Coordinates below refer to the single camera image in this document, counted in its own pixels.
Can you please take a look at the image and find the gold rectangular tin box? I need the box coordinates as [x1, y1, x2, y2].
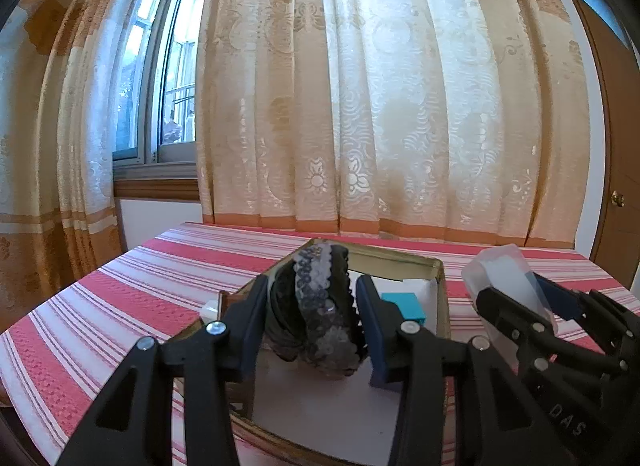
[172, 238, 453, 466]

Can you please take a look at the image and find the sliding glass window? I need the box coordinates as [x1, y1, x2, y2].
[112, 0, 216, 164]

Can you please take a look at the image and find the brown wooden door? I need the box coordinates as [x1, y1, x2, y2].
[545, 0, 640, 297]

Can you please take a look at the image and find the wide cream patterned curtain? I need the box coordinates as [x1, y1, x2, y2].
[195, 0, 591, 249]

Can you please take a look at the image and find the blue toy block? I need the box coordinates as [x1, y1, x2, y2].
[380, 292, 426, 327]

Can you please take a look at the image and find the narrow cream patterned curtain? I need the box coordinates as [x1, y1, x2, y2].
[0, 0, 221, 307]

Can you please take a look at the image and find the wooden window sill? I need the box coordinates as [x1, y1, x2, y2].
[114, 166, 201, 203]

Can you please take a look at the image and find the white cardboard carton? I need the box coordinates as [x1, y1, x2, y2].
[199, 298, 224, 325]

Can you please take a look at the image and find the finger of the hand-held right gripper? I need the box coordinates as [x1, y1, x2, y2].
[477, 286, 591, 382]
[535, 273, 640, 362]

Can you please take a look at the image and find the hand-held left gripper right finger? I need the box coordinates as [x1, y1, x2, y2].
[352, 275, 556, 466]

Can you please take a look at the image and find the red striped bedspread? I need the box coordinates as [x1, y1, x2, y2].
[0, 221, 640, 466]

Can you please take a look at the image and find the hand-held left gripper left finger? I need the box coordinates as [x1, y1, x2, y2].
[57, 273, 271, 466]

